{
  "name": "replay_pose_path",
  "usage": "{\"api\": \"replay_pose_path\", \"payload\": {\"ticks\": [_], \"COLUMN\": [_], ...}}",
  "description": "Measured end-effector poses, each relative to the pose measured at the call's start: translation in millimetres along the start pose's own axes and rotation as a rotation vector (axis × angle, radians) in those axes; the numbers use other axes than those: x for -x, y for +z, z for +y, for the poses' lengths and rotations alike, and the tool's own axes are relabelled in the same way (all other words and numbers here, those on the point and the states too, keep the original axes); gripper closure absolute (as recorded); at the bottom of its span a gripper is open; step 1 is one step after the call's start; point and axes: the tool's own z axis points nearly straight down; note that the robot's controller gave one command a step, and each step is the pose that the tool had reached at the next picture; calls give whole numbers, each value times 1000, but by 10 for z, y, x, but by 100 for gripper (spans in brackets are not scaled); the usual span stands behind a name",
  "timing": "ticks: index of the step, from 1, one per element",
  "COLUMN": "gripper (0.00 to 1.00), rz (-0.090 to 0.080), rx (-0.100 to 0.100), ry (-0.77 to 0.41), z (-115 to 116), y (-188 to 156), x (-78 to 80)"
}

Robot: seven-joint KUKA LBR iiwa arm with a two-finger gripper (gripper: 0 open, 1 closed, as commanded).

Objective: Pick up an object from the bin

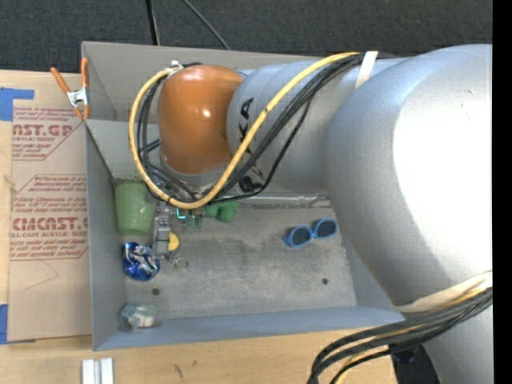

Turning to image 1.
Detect grey metal bin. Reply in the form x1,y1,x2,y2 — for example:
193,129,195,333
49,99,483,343
81,41,406,352

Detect brown cardboard board red print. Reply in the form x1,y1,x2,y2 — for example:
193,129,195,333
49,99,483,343
0,69,94,344

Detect blue crumpled foil packet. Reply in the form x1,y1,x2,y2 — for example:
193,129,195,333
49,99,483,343
121,241,162,282

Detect blue sunglasses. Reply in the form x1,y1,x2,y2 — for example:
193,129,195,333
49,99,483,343
283,218,340,249

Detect green plastic cup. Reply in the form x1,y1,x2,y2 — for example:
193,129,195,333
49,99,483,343
114,179,158,236

